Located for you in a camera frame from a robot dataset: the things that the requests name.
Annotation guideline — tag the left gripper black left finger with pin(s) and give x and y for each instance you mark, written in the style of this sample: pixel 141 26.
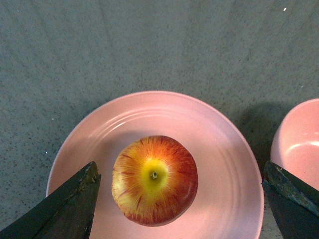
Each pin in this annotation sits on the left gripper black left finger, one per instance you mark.
pixel 67 213

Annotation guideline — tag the pink plastic plate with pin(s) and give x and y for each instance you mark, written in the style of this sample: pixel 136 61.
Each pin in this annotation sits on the pink plastic plate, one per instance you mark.
pixel 229 203

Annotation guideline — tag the red yellow apple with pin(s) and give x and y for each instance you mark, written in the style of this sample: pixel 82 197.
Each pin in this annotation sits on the red yellow apple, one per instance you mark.
pixel 154 180

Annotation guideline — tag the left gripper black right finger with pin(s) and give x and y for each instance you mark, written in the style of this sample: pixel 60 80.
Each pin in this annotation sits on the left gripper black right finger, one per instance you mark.
pixel 294 203

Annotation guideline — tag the pink plastic bowl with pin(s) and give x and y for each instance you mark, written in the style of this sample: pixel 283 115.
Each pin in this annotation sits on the pink plastic bowl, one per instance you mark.
pixel 295 146

